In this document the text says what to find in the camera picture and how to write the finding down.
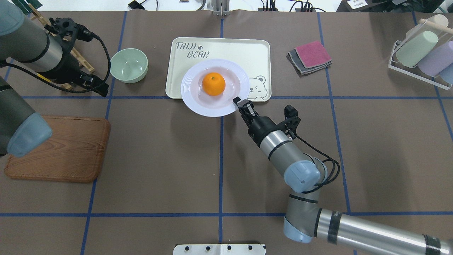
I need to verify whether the small black device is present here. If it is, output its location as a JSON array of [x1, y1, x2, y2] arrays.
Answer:
[[127, 0, 145, 10]]

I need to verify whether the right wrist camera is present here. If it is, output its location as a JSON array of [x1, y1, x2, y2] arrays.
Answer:
[[284, 105, 301, 139]]

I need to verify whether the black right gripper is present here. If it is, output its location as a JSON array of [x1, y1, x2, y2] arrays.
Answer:
[[233, 97, 279, 146]]

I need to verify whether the orange fruit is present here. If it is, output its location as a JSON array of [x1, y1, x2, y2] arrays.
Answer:
[[202, 72, 225, 96]]

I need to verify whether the lilac cup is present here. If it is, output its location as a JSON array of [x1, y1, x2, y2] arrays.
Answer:
[[418, 41, 453, 77]]

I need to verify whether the beige cup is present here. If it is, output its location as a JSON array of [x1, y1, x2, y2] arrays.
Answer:
[[427, 13, 449, 27]]

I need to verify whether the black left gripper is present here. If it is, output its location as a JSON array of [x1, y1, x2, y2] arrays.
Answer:
[[50, 52, 109, 97]]

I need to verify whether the cream bear tray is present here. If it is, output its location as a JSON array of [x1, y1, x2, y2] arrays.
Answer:
[[165, 37, 272, 102]]

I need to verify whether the brown wooden tray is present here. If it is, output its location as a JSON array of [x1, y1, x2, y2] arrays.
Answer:
[[4, 115, 111, 183]]

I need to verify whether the light green cup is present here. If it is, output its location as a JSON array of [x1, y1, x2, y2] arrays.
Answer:
[[395, 31, 438, 68]]

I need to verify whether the white wire cup rack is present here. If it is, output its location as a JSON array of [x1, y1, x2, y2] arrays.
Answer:
[[388, 15, 452, 90]]

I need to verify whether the white ridged plate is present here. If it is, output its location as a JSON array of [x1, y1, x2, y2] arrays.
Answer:
[[181, 59, 250, 117]]

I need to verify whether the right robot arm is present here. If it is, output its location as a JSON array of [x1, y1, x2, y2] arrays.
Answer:
[[233, 97, 452, 255]]

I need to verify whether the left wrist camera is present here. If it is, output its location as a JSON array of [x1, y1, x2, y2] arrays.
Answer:
[[46, 17, 94, 43]]

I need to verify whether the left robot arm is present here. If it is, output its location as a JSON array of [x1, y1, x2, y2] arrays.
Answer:
[[0, 0, 111, 158]]

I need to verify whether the green bowl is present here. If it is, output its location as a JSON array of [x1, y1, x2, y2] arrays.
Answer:
[[109, 48, 149, 84]]

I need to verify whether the aluminium frame post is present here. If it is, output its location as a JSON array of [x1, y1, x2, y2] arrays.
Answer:
[[211, 0, 231, 17]]

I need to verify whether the wooden cup rack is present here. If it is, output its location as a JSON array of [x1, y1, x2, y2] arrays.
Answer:
[[29, 4, 95, 90]]

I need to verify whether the pink folded cloth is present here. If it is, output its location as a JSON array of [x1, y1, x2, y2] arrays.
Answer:
[[287, 40, 333, 75]]

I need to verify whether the dark green cup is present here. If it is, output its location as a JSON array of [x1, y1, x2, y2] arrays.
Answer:
[[14, 0, 43, 9]]

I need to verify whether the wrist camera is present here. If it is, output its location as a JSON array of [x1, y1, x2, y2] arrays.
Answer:
[[284, 105, 301, 139], [46, 17, 94, 43]]

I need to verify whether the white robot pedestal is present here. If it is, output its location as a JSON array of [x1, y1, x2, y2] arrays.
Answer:
[[173, 243, 266, 255]]

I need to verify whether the light blue cup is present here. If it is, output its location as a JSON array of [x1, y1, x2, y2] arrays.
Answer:
[[440, 64, 453, 84]]

